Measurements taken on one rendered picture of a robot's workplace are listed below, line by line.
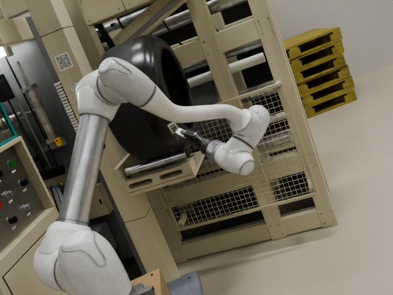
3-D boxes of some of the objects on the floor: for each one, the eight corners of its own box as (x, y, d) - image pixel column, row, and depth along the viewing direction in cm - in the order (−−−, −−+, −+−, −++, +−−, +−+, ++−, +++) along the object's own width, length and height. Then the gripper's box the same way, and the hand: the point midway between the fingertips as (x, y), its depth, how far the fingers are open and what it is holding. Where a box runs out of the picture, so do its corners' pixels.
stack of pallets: (332, 90, 609) (313, 28, 588) (361, 98, 528) (340, 26, 507) (248, 123, 607) (227, 62, 586) (264, 136, 526) (240, 65, 505)
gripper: (200, 145, 190) (165, 126, 206) (212, 164, 198) (177, 145, 215) (212, 132, 192) (176, 115, 208) (223, 152, 200) (188, 134, 217)
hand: (182, 133), depth 209 cm, fingers closed
